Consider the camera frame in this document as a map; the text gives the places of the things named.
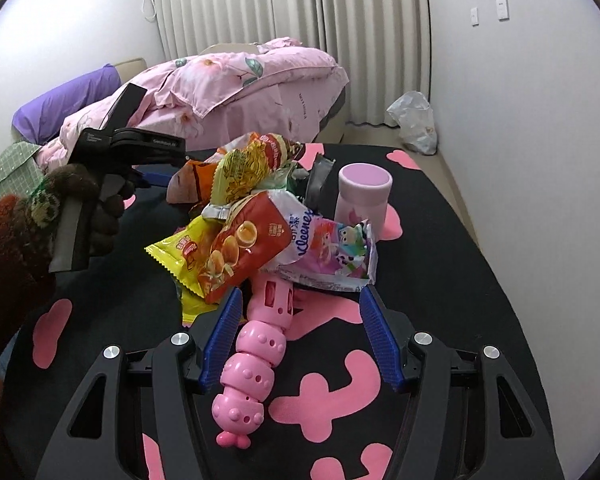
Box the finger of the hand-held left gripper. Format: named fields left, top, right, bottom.
left=129, top=166, right=177, bottom=191

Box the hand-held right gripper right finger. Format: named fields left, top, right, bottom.
left=358, top=290, right=567, bottom=480

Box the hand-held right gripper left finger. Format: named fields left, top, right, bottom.
left=35, top=287, right=244, bottom=480

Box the orange snack packet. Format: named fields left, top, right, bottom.
left=166, top=159, right=218, bottom=206

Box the pink cartoon tissue pack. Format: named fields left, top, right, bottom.
left=267, top=190, right=378, bottom=293

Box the person's left hand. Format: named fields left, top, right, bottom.
left=0, top=164, right=136, bottom=286

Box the pink caterpillar toy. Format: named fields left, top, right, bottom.
left=212, top=270, right=306, bottom=448

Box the purple pillow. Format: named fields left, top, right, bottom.
left=12, top=64, right=123, bottom=146

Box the yellow green noodle packet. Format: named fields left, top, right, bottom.
left=211, top=142, right=293, bottom=208

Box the black pink patterned tablecloth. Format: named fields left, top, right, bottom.
left=0, top=142, right=556, bottom=480

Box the pink floral quilt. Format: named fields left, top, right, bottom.
left=35, top=37, right=351, bottom=171

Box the green checked cloth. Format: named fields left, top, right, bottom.
left=0, top=141, right=48, bottom=206

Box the red yellow snack packet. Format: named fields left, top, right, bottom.
left=217, top=132, right=306, bottom=171

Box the pink cup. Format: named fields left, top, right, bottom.
left=335, top=162, right=394, bottom=226

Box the grey foil packet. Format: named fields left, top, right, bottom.
left=287, top=155, right=337, bottom=211

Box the beige pleated curtain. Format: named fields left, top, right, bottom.
left=150, top=0, right=433, bottom=128

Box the clear plastic bag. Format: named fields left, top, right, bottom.
left=386, top=91, right=438, bottom=156

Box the beige bed frame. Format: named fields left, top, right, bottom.
left=112, top=42, right=352, bottom=147

